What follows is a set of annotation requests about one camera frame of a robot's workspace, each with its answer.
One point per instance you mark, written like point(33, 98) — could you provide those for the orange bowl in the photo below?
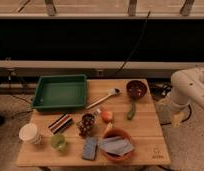
point(113, 133)

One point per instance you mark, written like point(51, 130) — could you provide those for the striped flat box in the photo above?
point(61, 123)

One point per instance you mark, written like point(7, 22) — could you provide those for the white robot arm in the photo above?
point(187, 87)

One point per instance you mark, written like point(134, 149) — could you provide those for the wooden handled brush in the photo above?
point(111, 92)

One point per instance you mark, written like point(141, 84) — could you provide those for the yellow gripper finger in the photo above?
point(177, 119)

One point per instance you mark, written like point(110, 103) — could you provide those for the small bottle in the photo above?
point(97, 112)

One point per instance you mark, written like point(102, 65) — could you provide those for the blue sponge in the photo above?
point(89, 148)

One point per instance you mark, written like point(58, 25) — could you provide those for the orange round fruit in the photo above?
point(107, 116)

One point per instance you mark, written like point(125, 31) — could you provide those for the dark grape bunch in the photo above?
point(86, 124)

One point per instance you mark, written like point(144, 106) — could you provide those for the green plastic tray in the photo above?
point(60, 93)

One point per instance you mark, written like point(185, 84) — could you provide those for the small yellow vegetable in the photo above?
point(109, 126)

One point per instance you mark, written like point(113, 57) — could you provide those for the purple bowl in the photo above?
point(136, 89)

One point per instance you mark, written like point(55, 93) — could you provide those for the blue folded cloth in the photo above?
point(116, 145)

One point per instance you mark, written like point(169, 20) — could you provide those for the green pepper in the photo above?
point(132, 111)

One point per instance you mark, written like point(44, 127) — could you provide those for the white paper cup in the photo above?
point(30, 133)

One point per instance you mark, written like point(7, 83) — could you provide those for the green cup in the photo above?
point(58, 142)

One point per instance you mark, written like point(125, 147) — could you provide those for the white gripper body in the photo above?
point(168, 107)

